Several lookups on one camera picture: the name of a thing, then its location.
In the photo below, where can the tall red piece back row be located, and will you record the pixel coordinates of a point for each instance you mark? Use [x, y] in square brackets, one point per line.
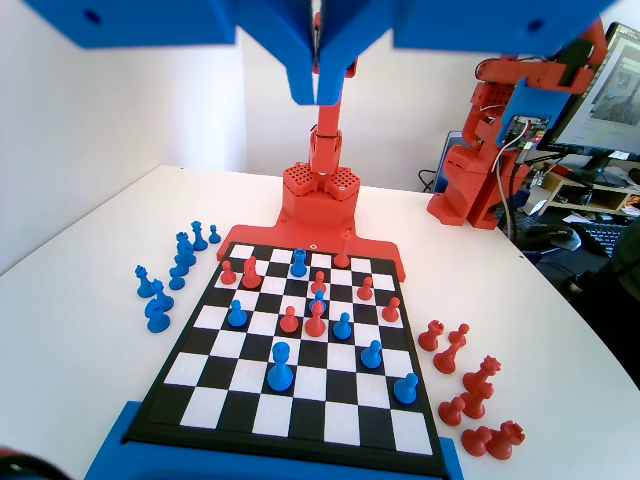
[342, 260]

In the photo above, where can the red robot arm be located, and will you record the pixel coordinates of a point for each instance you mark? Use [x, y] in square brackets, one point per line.
[320, 205]

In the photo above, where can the wooden monitor riser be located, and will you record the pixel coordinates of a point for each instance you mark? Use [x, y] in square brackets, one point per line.
[590, 197]

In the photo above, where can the black white chessboard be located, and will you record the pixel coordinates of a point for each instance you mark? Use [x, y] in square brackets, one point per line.
[240, 372]

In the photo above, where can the black keyboard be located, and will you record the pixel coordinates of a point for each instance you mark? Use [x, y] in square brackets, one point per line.
[600, 237]

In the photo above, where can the blue grey flat panel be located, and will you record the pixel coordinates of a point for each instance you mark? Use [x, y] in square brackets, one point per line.
[442, 150]

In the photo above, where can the large blue piece front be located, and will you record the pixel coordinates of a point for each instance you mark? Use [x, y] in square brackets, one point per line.
[280, 377]

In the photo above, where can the dark computer mouse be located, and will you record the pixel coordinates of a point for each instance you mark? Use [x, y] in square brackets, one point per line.
[565, 239]

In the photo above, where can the blue chess pawn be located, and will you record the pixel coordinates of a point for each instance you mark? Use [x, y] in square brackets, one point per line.
[318, 295]
[371, 359]
[236, 318]
[342, 330]
[214, 236]
[405, 392]

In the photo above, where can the black computer monitor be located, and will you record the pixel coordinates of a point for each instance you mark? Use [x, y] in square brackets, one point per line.
[615, 90]

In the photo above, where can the blue board mount plate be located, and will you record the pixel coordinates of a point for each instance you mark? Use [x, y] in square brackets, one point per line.
[107, 450]

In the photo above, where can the blue chess knight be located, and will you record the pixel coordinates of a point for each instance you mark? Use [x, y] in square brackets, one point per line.
[159, 320]

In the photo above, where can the red chess rook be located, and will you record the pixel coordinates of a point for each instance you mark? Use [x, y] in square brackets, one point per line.
[430, 340]
[505, 445]

